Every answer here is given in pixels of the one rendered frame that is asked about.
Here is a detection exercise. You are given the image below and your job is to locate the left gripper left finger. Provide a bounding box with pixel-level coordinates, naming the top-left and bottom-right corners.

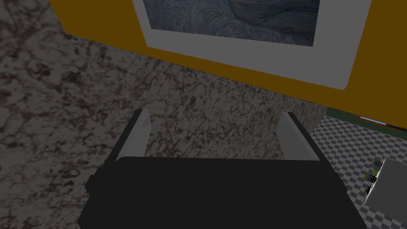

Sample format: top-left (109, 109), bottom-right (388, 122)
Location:
top-left (106, 108), bottom-right (151, 163)

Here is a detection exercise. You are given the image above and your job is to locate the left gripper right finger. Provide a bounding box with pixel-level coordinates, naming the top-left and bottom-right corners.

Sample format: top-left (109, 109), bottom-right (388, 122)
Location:
top-left (277, 111), bottom-right (326, 161)

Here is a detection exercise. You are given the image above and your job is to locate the grey cabinet with small items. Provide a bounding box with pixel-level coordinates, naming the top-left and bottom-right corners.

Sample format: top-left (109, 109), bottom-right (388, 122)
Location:
top-left (363, 157), bottom-right (407, 220)

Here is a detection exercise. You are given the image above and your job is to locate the blue swirl picture white frame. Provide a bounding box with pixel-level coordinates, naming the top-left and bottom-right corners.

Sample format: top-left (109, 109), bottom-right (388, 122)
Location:
top-left (132, 0), bottom-right (372, 91)

